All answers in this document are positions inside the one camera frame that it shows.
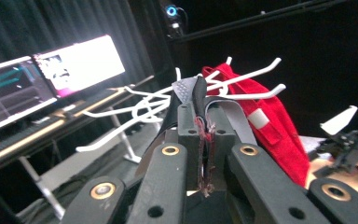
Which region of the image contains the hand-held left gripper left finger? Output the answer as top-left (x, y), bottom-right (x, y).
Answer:
top-left (176, 103), bottom-right (200, 191)

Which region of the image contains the black camera with blue ring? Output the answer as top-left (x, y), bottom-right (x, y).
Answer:
top-left (163, 4), bottom-right (188, 39)

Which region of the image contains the red baseball cap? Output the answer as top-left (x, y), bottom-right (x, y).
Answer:
top-left (200, 63), bottom-right (310, 188)

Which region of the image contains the bright computer monitor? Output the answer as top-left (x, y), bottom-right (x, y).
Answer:
top-left (33, 34), bottom-right (127, 99)

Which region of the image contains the white wire hat rack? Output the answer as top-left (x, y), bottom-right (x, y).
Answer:
top-left (75, 56), bottom-right (287, 154)

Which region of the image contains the white-framed desk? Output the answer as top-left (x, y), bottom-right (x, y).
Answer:
top-left (0, 74), bottom-right (157, 220)

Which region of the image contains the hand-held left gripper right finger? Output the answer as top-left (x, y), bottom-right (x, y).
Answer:
top-left (204, 106), bottom-right (242, 191)

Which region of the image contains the dark-screen computer monitor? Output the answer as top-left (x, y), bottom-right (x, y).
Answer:
top-left (0, 55), bottom-right (59, 138)

